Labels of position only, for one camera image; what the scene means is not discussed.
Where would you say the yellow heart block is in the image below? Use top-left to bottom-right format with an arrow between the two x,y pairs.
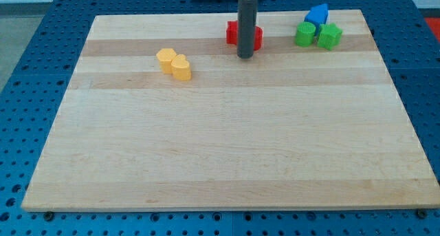
171,54 -> 192,81

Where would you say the yellow hexagon block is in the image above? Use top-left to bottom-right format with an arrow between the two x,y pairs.
156,48 -> 177,74

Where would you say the wooden board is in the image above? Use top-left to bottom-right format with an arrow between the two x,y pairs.
22,10 -> 439,212

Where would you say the red block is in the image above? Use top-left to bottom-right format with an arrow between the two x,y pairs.
226,21 -> 263,51

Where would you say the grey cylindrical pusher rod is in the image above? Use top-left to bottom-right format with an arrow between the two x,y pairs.
237,0 -> 258,59

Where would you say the green cylinder block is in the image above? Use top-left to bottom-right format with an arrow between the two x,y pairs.
295,21 -> 316,47

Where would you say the green star block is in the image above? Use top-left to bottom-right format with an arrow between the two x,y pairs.
317,23 -> 343,50

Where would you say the blue pentagon block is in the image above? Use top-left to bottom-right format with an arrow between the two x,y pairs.
305,3 -> 329,36

